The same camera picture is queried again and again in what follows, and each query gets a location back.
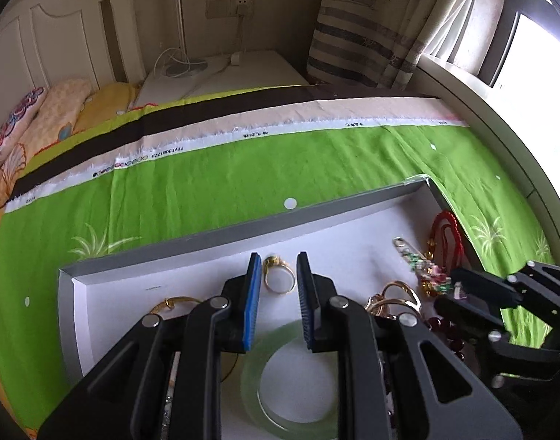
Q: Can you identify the colourful charm bracelet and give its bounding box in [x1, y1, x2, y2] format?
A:
[391, 235, 465, 296]

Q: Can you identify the red cord bracelet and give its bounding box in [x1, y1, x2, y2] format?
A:
[423, 208, 467, 270]

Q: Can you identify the gold bangle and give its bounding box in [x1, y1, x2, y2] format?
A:
[150, 296, 202, 315]

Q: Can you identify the gold ring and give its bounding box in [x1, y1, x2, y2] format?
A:
[262, 254, 296, 295]

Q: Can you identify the grey jewelry tray box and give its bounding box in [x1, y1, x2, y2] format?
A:
[57, 173, 488, 440]

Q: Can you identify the green jade bangle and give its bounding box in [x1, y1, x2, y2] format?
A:
[240, 321, 338, 439]

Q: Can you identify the gold rings cluster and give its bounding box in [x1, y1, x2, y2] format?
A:
[365, 280, 422, 319]

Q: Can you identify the green printed bed sheet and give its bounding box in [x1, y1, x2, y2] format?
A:
[0, 126, 552, 431]

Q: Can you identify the patterned round pillow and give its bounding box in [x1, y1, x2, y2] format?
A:
[0, 87, 47, 168]

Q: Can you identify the striped printed curtain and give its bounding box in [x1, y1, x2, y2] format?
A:
[307, 0, 505, 89]

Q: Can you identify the yellow blanket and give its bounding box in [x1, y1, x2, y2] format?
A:
[0, 78, 139, 208]

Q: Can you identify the white nightstand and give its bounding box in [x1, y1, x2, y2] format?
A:
[135, 51, 307, 107]

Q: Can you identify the white bed headboard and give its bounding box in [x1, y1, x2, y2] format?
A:
[0, 0, 146, 127]

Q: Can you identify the dark red bead bracelet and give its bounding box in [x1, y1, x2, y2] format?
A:
[421, 313, 481, 372]

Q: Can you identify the white cable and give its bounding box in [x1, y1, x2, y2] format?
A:
[152, 0, 244, 82]

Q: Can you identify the wall power socket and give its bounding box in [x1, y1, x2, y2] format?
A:
[206, 0, 255, 19]

